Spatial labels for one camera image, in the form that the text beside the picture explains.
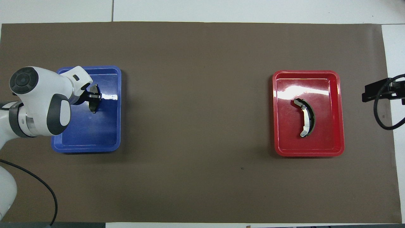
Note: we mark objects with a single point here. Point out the dark brake pad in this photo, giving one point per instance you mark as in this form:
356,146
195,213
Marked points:
94,106

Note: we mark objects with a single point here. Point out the blue plastic tray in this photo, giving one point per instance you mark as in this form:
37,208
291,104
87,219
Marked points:
101,126

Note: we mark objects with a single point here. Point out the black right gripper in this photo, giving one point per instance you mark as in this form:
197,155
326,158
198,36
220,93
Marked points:
398,86

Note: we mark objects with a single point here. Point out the brown table mat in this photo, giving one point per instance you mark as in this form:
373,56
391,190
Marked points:
202,183

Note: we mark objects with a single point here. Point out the red plastic tray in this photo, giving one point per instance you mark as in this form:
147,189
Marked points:
326,133

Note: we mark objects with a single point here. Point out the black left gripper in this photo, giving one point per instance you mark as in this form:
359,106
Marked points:
80,96

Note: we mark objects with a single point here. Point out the curved brake shoe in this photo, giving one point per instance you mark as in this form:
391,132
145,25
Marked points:
306,118

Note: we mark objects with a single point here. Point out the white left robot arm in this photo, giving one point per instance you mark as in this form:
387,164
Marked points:
41,101

